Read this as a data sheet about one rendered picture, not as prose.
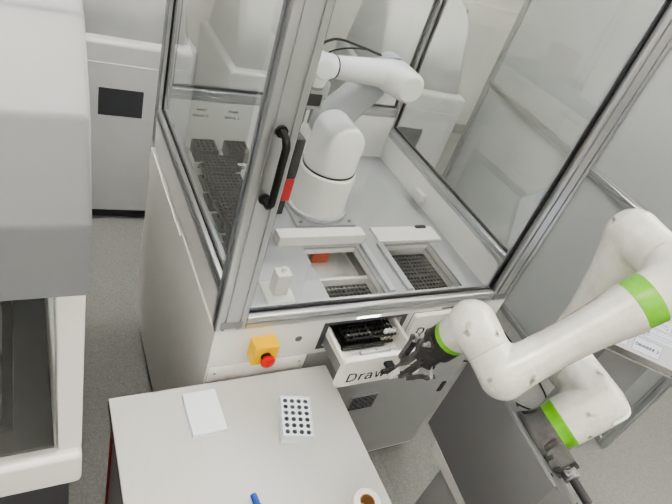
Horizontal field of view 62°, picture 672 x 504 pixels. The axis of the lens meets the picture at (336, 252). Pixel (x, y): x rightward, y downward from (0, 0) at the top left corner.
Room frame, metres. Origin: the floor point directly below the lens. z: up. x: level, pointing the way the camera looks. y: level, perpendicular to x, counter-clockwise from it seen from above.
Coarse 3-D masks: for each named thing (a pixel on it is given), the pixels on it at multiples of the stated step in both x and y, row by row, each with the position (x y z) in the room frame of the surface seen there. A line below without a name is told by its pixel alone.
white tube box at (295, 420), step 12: (288, 396) 0.99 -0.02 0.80; (300, 396) 1.00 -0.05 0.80; (288, 408) 0.95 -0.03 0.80; (300, 408) 0.97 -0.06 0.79; (288, 420) 0.91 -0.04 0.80; (300, 420) 0.94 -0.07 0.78; (312, 420) 0.94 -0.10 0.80; (288, 432) 0.89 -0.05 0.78; (300, 432) 0.90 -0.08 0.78; (312, 432) 0.91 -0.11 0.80
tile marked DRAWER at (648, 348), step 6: (636, 336) 1.54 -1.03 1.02; (636, 342) 1.53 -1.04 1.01; (642, 342) 1.53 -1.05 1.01; (648, 342) 1.53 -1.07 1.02; (636, 348) 1.51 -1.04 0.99; (642, 348) 1.52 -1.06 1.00; (648, 348) 1.52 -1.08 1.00; (654, 348) 1.52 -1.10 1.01; (660, 348) 1.53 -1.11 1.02; (648, 354) 1.51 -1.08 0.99; (654, 354) 1.51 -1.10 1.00; (660, 354) 1.51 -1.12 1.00
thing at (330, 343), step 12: (384, 324) 1.35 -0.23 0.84; (396, 324) 1.32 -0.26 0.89; (396, 336) 1.30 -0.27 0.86; (324, 348) 1.16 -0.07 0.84; (336, 348) 1.13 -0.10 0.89; (348, 348) 1.20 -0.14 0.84; (360, 348) 1.22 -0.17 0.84; (396, 348) 1.27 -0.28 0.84; (336, 360) 1.11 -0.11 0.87; (336, 372) 1.09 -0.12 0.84
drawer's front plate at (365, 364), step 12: (348, 360) 1.06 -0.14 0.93; (360, 360) 1.08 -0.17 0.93; (372, 360) 1.10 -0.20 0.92; (384, 360) 1.13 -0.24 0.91; (396, 360) 1.15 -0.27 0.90; (348, 372) 1.06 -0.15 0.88; (360, 372) 1.09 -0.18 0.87; (372, 372) 1.12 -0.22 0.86; (336, 384) 1.05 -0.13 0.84; (348, 384) 1.08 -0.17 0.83
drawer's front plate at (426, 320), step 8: (424, 312) 1.38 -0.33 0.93; (432, 312) 1.39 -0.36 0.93; (440, 312) 1.41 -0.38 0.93; (448, 312) 1.42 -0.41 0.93; (416, 320) 1.34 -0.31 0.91; (424, 320) 1.36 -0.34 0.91; (432, 320) 1.38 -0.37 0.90; (440, 320) 1.40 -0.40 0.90; (408, 328) 1.35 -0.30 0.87; (416, 328) 1.35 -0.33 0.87; (424, 328) 1.37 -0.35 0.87; (408, 336) 1.34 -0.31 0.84
